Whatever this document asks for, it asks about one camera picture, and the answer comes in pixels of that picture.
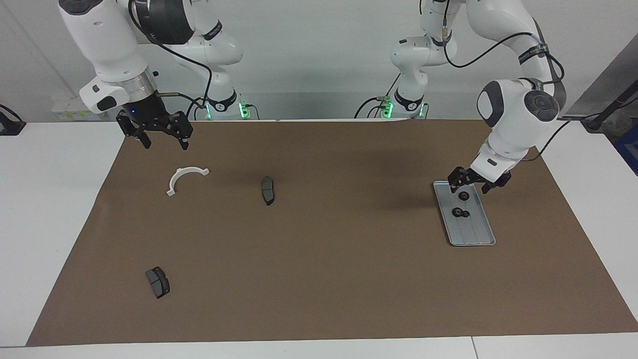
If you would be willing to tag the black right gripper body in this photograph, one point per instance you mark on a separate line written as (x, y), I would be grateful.
(151, 119)

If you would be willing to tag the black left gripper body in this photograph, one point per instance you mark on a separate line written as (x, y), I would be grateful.
(471, 176)

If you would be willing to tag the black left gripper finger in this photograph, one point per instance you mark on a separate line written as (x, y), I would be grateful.
(487, 188)
(453, 187)

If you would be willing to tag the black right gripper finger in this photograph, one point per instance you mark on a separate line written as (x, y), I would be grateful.
(185, 143)
(145, 141)

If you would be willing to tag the silver metal tray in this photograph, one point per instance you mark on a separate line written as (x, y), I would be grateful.
(473, 232)

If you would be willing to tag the long dark grey brake pad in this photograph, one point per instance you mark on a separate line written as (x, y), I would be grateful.
(267, 189)

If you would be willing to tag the black stand with pole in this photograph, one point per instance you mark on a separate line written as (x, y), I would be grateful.
(595, 122)

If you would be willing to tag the black clamp base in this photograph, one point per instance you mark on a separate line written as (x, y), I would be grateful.
(10, 127)

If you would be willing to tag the short dark grey brake pad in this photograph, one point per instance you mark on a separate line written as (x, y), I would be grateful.
(158, 283)

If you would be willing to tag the blue crate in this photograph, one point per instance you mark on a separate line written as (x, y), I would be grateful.
(629, 149)

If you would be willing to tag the brown table mat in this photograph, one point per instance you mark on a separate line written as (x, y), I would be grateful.
(324, 269)

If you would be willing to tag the white curved plastic bracket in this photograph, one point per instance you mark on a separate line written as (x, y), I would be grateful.
(175, 177)

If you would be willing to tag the white wall socket box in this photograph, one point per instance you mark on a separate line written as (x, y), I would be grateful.
(65, 112)

